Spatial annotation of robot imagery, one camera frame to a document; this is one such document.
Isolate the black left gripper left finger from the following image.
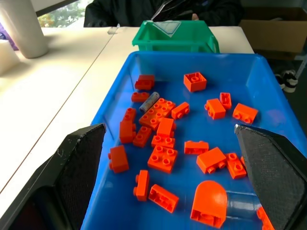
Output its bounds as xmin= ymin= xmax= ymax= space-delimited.
xmin=0 ymin=123 xmax=107 ymax=230

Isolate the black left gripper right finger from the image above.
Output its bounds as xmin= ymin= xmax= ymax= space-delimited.
xmin=233 ymin=124 xmax=307 ymax=230

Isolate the blue plastic bin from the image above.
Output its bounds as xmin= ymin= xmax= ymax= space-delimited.
xmin=81 ymin=51 xmax=307 ymax=230

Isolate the green plastic bin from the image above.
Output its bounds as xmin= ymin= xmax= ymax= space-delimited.
xmin=131 ymin=20 xmax=220 ymax=54

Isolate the orange domed toy block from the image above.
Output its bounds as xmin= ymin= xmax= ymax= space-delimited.
xmin=190 ymin=180 xmax=228 ymax=228

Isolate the black and white sneaker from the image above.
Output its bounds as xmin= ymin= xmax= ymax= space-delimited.
xmin=283 ymin=69 xmax=299 ymax=93
xmin=274 ymin=73 xmax=286 ymax=90

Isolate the orange two-by-two toy plate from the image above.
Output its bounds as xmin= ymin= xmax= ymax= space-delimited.
xmin=147 ymin=144 xmax=178 ymax=174

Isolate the orange two-by-four toy plate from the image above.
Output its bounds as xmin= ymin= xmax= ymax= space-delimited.
xmin=139 ymin=98 xmax=177 ymax=131

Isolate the small gray cylindrical battery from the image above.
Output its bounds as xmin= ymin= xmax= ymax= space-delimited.
xmin=139 ymin=91 xmax=160 ymax=113

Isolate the orange hollow square toy brick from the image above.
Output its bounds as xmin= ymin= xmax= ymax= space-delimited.
xmin=183 ymin=71 xmax=208 ymax=93

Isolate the brown cardboard box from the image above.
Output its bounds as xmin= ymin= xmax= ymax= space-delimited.
xmin=238 ymin=7 xmax=307 ymax=61

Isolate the white paper roll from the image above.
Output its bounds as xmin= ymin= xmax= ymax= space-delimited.
xmin=0 ymin=0 xmax=49 ymax=59

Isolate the purple bag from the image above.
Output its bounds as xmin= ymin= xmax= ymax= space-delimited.
xmin=0 ymin=22 xmax=19 ymax=51

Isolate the person in black jacket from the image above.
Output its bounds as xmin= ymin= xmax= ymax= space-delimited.
xmin=83 ymin=0 xmax=244 ymax=28

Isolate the clear plastic label sheet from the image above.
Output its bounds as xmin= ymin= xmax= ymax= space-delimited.
xmin=151 ymin=21 xmax=181 ymax=38

